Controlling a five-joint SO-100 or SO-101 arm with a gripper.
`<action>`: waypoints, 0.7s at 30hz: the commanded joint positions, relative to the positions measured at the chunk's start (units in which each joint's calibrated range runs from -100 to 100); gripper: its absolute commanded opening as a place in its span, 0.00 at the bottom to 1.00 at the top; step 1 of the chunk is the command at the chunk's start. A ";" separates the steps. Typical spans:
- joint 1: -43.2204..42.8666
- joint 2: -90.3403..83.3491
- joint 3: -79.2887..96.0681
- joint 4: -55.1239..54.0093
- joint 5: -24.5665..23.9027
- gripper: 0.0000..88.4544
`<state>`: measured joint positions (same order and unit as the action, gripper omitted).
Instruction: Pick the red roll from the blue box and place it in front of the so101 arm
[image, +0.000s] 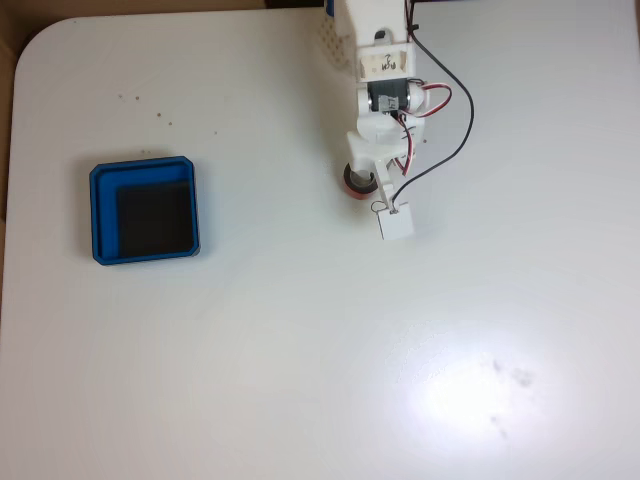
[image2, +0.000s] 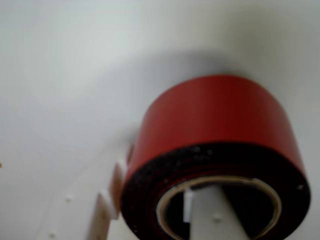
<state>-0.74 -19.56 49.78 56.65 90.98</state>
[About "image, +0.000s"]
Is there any red tape roll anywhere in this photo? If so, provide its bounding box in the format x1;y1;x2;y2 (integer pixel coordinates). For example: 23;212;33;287
341;163;380;202

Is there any blue square box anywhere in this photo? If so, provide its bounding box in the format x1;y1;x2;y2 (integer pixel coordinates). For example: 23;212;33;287
88;155;203;267

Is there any white perforated plate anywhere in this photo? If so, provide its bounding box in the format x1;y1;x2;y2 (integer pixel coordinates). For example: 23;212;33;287
313;9;359;71

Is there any red servo wire bundle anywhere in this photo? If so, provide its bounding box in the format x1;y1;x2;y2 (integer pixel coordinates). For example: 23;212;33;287
394;82;454;177

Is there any white square camera box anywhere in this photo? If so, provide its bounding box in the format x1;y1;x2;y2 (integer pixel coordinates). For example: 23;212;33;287
370;197;417;241

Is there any black cable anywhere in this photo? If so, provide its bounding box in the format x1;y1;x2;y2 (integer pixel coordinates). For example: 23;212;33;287
388;0;475;211

